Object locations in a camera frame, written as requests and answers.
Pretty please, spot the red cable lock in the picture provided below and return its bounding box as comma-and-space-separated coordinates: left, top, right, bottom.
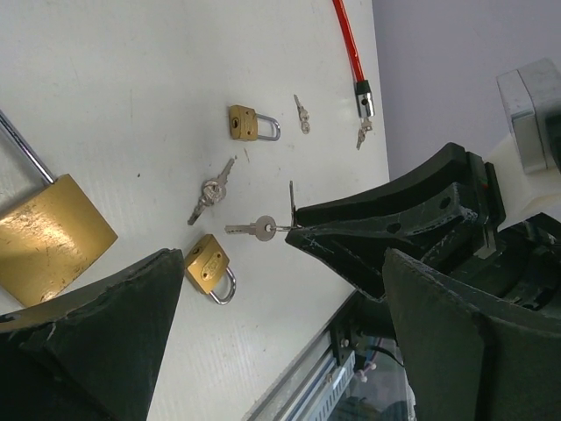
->
332, 0, 374, 119

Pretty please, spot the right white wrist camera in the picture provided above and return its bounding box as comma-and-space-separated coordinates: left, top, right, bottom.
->
486, 58, 560, 231

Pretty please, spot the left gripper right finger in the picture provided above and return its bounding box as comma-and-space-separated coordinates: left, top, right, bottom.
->
382, 249, 560, 420

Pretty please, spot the silver key bunch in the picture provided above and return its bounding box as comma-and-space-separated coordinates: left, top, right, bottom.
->
224, 181, 297, 242
356, 117, 373, 150

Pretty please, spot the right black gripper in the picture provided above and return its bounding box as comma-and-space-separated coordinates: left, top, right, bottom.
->
295, 143, 560, 314

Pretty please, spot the large brass padlock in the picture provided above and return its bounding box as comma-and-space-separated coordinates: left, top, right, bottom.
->
1, 114, 117, 307

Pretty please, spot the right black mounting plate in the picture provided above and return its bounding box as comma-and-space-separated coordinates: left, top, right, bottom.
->
327, 291, 404, 382

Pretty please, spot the small brass padlock long shackle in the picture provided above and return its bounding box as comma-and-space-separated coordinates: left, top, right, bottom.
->
228, 104, 281, 141

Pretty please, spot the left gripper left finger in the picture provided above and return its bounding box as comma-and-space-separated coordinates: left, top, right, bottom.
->
1, 249, 184, 420

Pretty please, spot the silver key pair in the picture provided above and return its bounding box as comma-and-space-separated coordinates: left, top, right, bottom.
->
188, 158, 235, 226

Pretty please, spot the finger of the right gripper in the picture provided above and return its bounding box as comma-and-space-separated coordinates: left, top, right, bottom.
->
286, 182, 478, 300

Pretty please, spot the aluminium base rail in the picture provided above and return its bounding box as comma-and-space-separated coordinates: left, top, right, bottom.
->
245, 292, 360, 420

